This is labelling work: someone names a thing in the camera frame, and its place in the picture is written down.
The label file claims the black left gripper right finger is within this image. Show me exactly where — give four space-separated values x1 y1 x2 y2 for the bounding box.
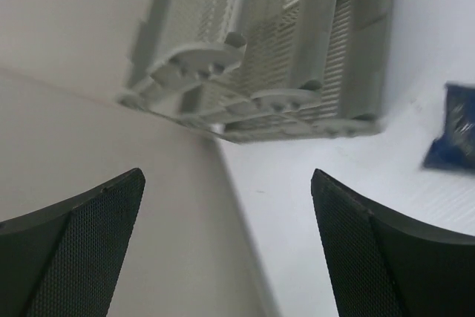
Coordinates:
311 169 474 316

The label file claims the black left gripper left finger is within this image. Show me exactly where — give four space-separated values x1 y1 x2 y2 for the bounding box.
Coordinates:
1 168 145 316

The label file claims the grey three-tier tray shelf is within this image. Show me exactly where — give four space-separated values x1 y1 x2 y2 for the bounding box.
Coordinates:
117 0 393 143

